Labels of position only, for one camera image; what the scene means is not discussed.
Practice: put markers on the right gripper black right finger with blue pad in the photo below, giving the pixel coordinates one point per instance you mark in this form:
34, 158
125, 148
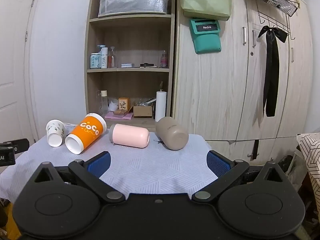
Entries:
228, 174

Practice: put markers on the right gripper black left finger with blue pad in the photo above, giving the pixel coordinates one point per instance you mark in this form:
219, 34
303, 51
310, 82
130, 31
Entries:
89, 173

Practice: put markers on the pink tumbler grey lid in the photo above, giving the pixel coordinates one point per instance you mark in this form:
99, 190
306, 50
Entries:
131, 136

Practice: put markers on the orange CoCo paper cup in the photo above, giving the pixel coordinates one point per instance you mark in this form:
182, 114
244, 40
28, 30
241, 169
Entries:
84, 134

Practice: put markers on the small white floral paper cup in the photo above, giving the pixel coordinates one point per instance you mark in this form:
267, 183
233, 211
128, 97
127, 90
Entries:
55, 131

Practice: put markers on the pink flat box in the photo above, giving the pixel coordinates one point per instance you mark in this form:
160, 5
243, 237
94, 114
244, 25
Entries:
114, 116

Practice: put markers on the light grey patterned tablecloth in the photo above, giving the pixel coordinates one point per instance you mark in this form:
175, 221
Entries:
152, 170

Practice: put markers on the clear bottle cream cap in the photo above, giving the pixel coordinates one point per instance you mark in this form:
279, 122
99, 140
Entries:
103, 103

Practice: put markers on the taupe tumbler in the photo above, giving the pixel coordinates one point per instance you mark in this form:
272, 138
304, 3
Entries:
171, 133

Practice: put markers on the light wood wardrobe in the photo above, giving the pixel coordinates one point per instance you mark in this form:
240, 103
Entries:
219, 96

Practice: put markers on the orange wooden decor block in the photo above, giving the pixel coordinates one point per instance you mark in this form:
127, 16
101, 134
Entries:
124, 104

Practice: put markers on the small cardboard box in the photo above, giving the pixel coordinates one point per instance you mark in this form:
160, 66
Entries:
140, 111

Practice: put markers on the geometric patterned fabric bag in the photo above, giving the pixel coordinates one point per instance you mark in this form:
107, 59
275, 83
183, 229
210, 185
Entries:
309, 145

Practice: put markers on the white paper towel roll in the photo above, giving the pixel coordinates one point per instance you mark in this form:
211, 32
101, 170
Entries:
161, 101

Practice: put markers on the teal can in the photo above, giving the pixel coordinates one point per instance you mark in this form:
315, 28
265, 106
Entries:
95, 61

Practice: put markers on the clear small red bottle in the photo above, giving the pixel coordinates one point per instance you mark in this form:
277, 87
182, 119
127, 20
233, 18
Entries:
111, 61

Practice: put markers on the white WIGI bottle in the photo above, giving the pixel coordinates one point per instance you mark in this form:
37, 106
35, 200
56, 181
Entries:
103, 53

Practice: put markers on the pink small bottle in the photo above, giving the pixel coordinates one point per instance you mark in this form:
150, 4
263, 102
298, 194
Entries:
164, 60

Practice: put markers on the wooden open shelf unit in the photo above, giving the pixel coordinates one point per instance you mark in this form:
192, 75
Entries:
139, 40

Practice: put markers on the teal Redmi pouch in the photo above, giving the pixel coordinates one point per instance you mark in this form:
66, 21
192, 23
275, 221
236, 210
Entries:
205, 35

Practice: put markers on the black ribbon bow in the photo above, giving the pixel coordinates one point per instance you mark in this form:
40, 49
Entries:
271, 83

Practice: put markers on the white door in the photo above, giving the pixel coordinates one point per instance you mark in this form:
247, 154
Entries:
17, 118

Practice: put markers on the green fabric pouch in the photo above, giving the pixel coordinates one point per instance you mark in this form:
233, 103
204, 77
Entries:
207, 9

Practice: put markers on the plastic wrapped grey box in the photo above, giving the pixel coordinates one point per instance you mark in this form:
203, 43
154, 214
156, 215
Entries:
122, 7

